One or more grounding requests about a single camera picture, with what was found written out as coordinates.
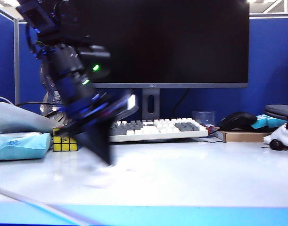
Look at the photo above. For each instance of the wide blue office partition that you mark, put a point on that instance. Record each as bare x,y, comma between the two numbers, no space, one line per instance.
271,58

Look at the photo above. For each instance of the grey zip pouch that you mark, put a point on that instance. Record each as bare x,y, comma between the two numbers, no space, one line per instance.
280,110

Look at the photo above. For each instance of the white wet wipe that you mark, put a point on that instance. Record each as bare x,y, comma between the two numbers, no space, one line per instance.
103,179

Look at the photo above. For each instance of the silver faceted figurine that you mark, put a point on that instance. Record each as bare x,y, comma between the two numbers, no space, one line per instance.
51,99

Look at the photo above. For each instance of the white leaf-shaped plate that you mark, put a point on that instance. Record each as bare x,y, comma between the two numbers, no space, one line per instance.
16,118

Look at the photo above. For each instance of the narrow blue office partition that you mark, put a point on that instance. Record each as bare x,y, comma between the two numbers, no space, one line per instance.
3,58

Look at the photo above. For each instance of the white cloth bag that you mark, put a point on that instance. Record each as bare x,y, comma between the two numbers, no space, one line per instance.
285,134

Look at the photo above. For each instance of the Rubik's cube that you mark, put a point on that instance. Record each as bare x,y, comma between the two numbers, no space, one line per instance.
62,143

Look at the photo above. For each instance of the black computer mouse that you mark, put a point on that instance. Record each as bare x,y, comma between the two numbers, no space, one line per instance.
238,120

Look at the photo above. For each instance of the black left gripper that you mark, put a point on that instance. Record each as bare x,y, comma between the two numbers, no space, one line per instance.
92,110

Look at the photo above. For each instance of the flat brown cardboard box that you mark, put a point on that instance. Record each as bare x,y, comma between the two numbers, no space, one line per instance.
242,137

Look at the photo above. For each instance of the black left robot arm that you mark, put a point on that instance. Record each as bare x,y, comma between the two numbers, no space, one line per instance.
68,70

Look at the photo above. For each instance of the white and grey keyboard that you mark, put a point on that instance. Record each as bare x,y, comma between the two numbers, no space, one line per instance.
158,130

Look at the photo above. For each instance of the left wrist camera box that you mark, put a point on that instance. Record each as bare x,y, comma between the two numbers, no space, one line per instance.
132,102

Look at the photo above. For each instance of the teal and white packet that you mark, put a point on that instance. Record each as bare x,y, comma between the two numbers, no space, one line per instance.
264,121

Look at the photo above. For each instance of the clear glass cup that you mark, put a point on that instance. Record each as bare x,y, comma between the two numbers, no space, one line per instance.
203,117

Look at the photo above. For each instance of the black computer monitor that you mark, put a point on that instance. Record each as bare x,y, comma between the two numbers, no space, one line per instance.
169,47

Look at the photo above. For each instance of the light blue wet wipes pack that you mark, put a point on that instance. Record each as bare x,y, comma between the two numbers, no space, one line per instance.
18,146

